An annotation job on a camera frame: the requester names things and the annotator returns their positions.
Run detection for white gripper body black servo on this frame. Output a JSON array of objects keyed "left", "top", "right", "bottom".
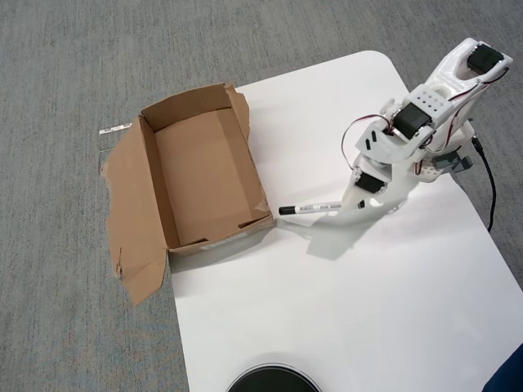
[{"left": 350, "top": 157, "right": 396, "bottom": 201}]

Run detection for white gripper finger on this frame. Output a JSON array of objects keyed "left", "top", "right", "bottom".
[
  {"left": 346, "top": 179, "right": 412, "bottom": 225},
  {"left": 338, "top": 185, "right": 364, "bottom": 218}
]

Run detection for white marker pen black cap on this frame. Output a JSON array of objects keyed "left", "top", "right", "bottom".
[{"left": 278, "top": 201, "right": 342, "bottom": 216}]

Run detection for open brown cardboard box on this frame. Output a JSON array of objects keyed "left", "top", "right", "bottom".
[{"left": 100, "top": 81, "right": 275, "bottom": 306}]

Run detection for grey table clamp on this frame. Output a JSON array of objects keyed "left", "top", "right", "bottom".
[{"left": 433, "top": 151, "right": 474, "bottom": 175}]

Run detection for black round disc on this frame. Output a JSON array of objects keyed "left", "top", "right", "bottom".
[{"left": 225, "top": 363, "right": 324, "bottom": 392}]

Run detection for clear plastic tape strip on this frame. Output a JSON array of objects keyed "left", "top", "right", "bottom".
[{"left": 99, "top": 123, "right": 134, "bottom": 155}]

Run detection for black power cable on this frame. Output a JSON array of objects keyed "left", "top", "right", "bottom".
[{"left": 472, "top": 136, "right": 498, "bottom": 234}]

